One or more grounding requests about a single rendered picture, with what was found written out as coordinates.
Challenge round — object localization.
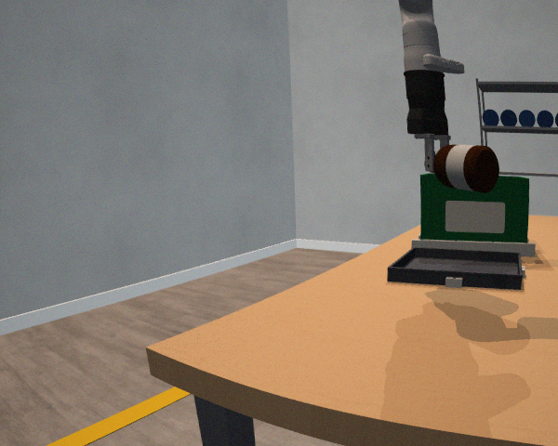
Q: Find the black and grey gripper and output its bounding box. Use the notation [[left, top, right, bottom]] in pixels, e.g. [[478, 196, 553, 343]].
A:
[[404, 45, 465, 172]]

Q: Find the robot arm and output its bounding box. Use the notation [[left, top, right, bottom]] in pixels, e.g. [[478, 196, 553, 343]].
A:
[[398, 0, 440, 50]]

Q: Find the brown bottle with white label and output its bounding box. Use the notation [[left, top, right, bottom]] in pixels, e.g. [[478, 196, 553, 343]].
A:
[[431, 145, 499, 193]]

